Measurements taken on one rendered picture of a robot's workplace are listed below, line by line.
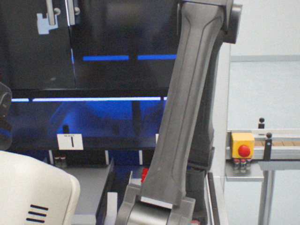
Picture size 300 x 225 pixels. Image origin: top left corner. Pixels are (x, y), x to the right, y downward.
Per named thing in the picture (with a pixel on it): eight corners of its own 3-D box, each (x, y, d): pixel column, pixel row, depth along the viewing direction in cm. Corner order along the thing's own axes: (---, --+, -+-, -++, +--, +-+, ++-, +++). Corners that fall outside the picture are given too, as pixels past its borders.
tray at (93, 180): (46, 164, 146) (45, 156, 145) (114, 165, 144) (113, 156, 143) (11, 222, 115) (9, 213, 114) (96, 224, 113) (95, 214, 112)
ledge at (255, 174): (222, 161, 147) (222, 157, 146) (256, 161, 146) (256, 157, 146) (226, 181, 135) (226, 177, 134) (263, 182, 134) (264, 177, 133)
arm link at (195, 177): (179, 168, 94) (202, 169, 92) (184, 159, 100) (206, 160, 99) (179, 194, 96) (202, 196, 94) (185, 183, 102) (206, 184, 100)
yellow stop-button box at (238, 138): (229, 148, 137) (230, 130, 134) (250, 148, 136) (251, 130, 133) (232, 159, 130) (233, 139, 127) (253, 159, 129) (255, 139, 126)
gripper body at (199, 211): (204, 204, 104) (204, 178, 102) (207, 223, 94) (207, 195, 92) (180, 204, 104) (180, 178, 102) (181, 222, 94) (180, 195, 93)
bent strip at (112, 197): (109, 207, 120) (107, 191, 118) (118, 207, 120) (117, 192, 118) (101, 238, 107) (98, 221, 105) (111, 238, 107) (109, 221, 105)
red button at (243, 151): (236, 153, 130) (237, 142, 128) (248, 153, 130) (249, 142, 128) (238, 158, 126) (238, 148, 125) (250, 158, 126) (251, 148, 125)
